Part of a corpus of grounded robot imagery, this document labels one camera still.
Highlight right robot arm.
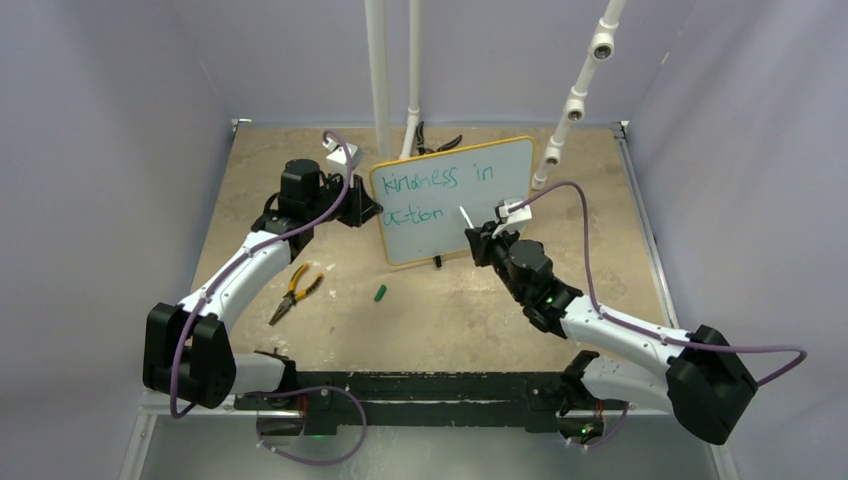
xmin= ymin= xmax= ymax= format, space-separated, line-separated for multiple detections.
xmin=464 ymin=221 xmax=758 ymax=445

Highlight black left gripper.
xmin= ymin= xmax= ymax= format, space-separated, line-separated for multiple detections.
xmin=306 ymin=170 xmax=381 ymax=227

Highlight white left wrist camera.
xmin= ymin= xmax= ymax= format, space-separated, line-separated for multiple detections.
xmin=323 ymin=140 xmax=365 ymax=175

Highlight thick white vertical pipe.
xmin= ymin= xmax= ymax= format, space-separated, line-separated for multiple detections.
xmin=364 ymin=0 xmax=391 ymax=161

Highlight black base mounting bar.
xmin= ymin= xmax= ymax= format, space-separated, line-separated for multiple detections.
xmin=234 ymin=371 xmax=622 ymax=443

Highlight thin white vertical pipe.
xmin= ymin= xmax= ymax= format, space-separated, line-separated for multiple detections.
xmin=399 ymin=0 xmax=422 ymax=159

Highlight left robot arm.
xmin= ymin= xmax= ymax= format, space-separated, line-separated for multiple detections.
xmin=142 ymin=159 xmax=382 ymax=409

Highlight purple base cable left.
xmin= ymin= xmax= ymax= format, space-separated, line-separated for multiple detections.
xmin=255 ymin=385 xmax=371 ymax=468

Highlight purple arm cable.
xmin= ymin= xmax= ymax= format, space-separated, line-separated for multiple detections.
xmin=169 ymin=129 xmax=354 ymax=420
xmin=506 ymin=181 xmax=808 ymax=388

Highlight yellow black pliers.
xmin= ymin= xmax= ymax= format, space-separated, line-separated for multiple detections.
xmin=268 ymin=263 xmax=324 ymax=326

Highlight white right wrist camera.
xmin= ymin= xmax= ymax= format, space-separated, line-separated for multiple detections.
xmin=492 ymin=198 xmax=532 ymax=238

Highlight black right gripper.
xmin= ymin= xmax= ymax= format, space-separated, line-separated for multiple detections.
xmin=467 ymin=220 xmax=528 ymax=304

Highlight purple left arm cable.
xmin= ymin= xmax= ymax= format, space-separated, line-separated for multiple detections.
xmin=169 ymin=129 xmax=354 ymax=420

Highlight white pipe with fittings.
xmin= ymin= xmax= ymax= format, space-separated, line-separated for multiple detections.
xmin=531 ymin=0 xmax=628 ymax=191

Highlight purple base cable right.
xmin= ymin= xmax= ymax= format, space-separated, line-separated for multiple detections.
xmin=563 ymin=400 xmax=631 ymax=453

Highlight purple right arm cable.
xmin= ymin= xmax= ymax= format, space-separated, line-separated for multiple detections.
xmin=506 ymin=181 xmax=808 ymax=388

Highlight green marker cap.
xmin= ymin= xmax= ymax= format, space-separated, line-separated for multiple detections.
xmin=374 ymin=284 xmax=387 ymax=302

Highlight yellow framed whiteboard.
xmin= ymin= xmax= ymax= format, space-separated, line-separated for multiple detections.
xmin=369 ymin=136 xmax=535 ymax=266

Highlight white green marker pen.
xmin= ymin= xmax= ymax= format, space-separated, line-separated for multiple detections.
xmin=458 ymin=205 xmax=475 ymax=229

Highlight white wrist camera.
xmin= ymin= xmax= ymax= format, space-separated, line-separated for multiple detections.
xmin=323 ymin=140 xmax=365 ymax=175
xmin=492 ymin=198 xmax=532 ymax=238

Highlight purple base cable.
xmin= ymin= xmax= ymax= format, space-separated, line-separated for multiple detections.
xmin=255 ymin=385 xmax=371 ymax=468
xmin=563 ymin=400 xmax=631 ymax=453

